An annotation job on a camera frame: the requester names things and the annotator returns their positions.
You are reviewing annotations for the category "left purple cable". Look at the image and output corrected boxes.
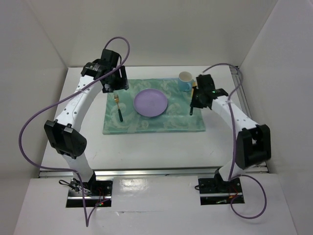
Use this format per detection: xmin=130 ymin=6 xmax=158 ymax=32
xmin=18 ymin=36 xmax=131 ymax=228

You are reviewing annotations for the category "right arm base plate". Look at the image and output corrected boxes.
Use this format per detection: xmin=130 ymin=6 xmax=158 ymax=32
xmin=195 ymin=178 xmax=242 ymax=194

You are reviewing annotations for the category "aluminium rail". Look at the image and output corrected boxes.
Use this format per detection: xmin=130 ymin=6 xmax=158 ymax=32
xmin=229 ymin=65 xmax=269 ymax=173
xmin=39 ymin=164 xmax=269 ymax=178

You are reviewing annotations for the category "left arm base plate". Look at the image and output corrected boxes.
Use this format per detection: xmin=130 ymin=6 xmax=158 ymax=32
xmin=67 ymin=179 xmax=113 ymax=201

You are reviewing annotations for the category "gold knife black handle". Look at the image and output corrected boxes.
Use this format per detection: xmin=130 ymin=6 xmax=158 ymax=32
xmin=189 ymin=82 xmax=197 ymax=116

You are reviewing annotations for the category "aluminium front rail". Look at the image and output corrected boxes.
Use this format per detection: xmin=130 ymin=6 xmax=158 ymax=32
xmin=39 ymin=164 xmax=269 ymax=178

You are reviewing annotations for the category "gold fork black handle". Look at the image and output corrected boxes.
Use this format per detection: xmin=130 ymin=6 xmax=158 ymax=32
xmin=114 ymin=93 xmax=123 ymax=122

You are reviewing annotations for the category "aluminium right side rail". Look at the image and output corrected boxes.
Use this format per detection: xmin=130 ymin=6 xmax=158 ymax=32
xmin=229 ymin=65 xmax=269 ymax=173

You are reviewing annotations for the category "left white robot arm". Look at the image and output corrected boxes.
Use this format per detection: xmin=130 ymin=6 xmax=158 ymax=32
xmin=44 ymin=49 xmax=129 ymax=195

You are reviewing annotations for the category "blue mug white inside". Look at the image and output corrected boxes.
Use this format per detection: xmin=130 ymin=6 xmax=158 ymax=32
xmin=178 ymin=71 xmax=193 ymax=92

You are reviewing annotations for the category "purple plate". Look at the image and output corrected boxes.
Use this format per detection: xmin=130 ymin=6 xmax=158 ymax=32
xmin=133 ymin=89 xmax=168 ymax=118

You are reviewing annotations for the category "green patterned cloth napkin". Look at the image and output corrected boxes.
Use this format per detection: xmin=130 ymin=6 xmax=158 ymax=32
xmin=103 ymin=78 xmax=205 ymax=135

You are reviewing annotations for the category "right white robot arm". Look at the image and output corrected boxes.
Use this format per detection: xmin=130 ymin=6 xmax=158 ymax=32
xmin=190 ymin=74 xmax=271 ymax=192

